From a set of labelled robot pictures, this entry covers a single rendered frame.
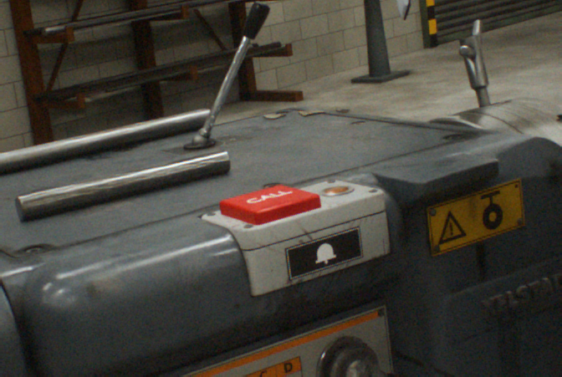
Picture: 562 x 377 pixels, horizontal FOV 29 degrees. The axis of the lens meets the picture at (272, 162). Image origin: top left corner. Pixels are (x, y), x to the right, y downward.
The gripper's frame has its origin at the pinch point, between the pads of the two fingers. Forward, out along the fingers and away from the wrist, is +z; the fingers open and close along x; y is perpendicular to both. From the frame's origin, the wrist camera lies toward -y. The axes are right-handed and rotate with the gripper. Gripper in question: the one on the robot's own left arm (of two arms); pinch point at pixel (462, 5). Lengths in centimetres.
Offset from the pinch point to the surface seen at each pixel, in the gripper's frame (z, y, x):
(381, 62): -38, 860, 151
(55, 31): -105, 593, 332
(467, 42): 4.7, -4.5, 0.0
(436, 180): 17.1, -46.4, 1.6
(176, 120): 5.7, -17.8, 33.1
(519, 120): 15.0, -11.5, -4.1
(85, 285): 17, -67, 24
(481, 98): 11.5, -4.2, 0.1
